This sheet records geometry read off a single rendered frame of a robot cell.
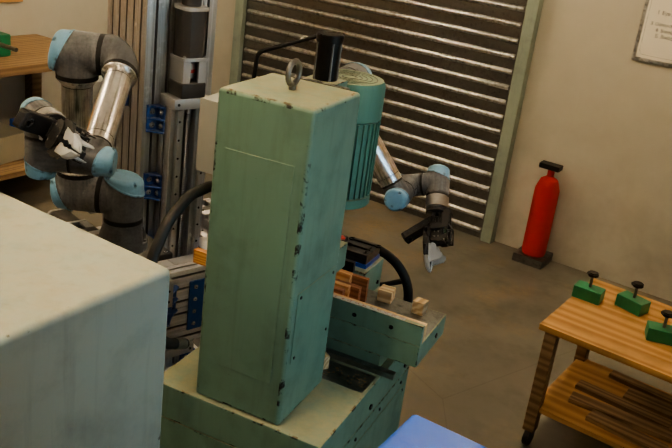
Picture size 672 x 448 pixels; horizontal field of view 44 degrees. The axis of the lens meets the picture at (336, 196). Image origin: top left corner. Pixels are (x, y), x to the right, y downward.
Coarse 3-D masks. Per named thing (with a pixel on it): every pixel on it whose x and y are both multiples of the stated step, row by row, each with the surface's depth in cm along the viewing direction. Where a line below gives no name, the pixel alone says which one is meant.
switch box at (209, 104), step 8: (208, 96) 175; (216, 96) 176; (200, 104) 174; (208, 104) 173; (216, 104) 172; (200, 112) 174; (208, 112) 174; (216, 112) 173; (200, 120) 175; (208, 120) 174; (216, 120) 173; (200, 128) 176; (208, 128) 175; (200, 136) 176; (208, 136) 175; (200, 144) 177; (208, 144) 176; (200, 152) 177; (208, 152) 176; (200, 160) 178; (208, 160) 177; (200, 168) 178; (208, 168) 177
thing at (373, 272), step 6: (378, 258) 236; (372, 264) 232; (378, 264) 234; (354, 270) 227; (360, 270) 227; (366, 270) 228; (372, 270) 231; (378, 270) 235; (366, 276) 227; (372, 276) 232; (378, 276) 237; (372, 282) 233; (378, 282) 237; (372, 288) 235
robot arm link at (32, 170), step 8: (24, 136) 204; (24, 144) 205; (32, 144) 202; (40, 144) 203; (24, 152) 206; (32, 152) 203; (40, 152) 203; (24, 160) 205; (32, 160) 204; (40, 160) 204; (48, 160) 204; (56, 160) 204; (64, 160) 204; (32, 168) 204; (40, 168) 205; (48, 168) 205; (56, 168) 205; (64, 168) 205; (32, 176) 205; (40, 176) 205; (48, 176) 207
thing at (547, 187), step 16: (544, 160) 480; (544, 176) 478; (544, 192) 474; (544, 208) 477; (528, 224) 486; (544, 224) 480; (528, 240) 486; (544, 240) 484; (512, 256) 492; (528, 256) 487; (544, 256) 490
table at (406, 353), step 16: (384, 304) 223; (400, 304) 224; (336, 320) 213; (432, 320) 218; (336, 336) 214; (352, 336) 212; (368, 336) 210; (384, 336) 208; (432, 336) 214; (384, 352) 209; (400, 352) 207; (416, 352) 205
